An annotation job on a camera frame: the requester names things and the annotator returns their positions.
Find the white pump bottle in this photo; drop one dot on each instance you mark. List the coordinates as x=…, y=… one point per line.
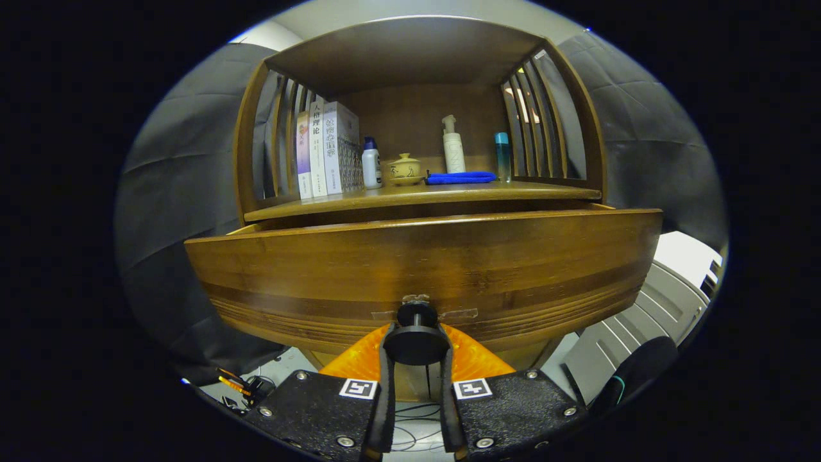
x=454, y=154

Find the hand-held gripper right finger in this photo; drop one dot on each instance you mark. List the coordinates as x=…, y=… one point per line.
x=513, y=410

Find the blue folded cloth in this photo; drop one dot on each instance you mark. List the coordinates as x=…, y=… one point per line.
x=458, y=178

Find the wooden countertop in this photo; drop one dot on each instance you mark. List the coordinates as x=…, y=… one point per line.
x=449, y=192

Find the white filing cabinet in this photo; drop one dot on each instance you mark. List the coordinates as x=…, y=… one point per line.
x=673, y=301

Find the dark cloth with teal band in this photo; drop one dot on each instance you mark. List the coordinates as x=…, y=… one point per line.
x=641, y=366

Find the wooden cabinet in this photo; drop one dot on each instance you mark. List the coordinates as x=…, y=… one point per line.
x=410, y=58

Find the clear bottle with teal cap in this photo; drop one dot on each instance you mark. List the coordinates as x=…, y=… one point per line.
x=503, y=160

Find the white bottle with blue cap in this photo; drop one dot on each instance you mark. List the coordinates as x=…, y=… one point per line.
x=371, y=167

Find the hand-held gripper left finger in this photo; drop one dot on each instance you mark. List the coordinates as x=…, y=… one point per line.
x=321, y=410

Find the yellow lidded teacup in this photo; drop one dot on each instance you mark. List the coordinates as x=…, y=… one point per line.
x=404, y=169

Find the orange and black tool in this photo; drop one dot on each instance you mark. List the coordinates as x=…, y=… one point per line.
x=237, y=387

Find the purple book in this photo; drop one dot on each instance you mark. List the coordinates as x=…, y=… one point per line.
x=303, y=160

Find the wooden drawer with black knob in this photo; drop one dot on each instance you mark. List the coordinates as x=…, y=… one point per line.
x=417, y=256

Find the white patterned book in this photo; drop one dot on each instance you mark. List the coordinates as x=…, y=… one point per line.
x=337, y=147

